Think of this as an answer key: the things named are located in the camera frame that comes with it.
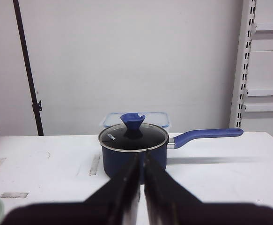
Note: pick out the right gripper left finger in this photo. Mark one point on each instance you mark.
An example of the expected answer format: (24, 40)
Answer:
(115, 203)

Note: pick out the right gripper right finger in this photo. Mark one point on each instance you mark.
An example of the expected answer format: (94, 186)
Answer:
(169, 203)

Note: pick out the dark blue saucepan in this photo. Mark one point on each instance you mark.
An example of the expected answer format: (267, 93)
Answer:
(114, 160)

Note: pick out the glass pot lid blue knob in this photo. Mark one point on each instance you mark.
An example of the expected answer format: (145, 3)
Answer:
(133, 134)

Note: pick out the clear plastic food container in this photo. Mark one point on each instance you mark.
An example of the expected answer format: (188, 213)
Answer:
(158, 118)

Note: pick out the black tripod pole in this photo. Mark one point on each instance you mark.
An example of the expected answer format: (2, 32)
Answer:
(36, 105)

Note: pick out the white slotted shelf rack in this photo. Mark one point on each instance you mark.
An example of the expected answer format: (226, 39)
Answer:
(252, 101)

